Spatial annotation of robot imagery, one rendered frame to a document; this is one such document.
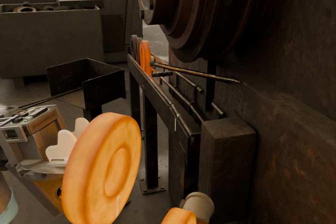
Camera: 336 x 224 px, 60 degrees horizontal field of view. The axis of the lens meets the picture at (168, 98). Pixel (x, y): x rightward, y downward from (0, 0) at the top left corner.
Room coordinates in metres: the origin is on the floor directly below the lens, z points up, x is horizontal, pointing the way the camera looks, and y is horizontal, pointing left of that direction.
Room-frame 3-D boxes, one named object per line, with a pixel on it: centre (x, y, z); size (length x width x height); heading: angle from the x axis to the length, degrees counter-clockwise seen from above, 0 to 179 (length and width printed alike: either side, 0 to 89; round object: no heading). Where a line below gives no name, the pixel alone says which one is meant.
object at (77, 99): (1.17, 0.35, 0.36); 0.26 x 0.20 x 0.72; 49
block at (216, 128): (0.53, -0.13, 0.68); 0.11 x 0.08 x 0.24; 104
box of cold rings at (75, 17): (3.25, 1.29, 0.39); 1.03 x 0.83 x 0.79; 108
